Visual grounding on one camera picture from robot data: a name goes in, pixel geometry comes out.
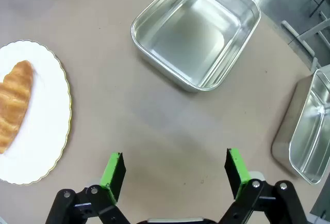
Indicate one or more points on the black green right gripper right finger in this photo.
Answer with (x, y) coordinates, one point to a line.
(238, 169)

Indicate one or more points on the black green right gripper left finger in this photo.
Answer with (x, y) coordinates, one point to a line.
(111, 172)

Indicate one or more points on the rectangular steel container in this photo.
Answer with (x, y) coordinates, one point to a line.
(309, 136)
(190, 35)

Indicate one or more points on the white scalloped gold-rimmed plate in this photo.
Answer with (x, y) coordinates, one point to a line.
(43, 105)

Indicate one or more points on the golden brown croissant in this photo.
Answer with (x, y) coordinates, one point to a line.
(13, 100)

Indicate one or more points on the white table frame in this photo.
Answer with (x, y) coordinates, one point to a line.
(300, 37)

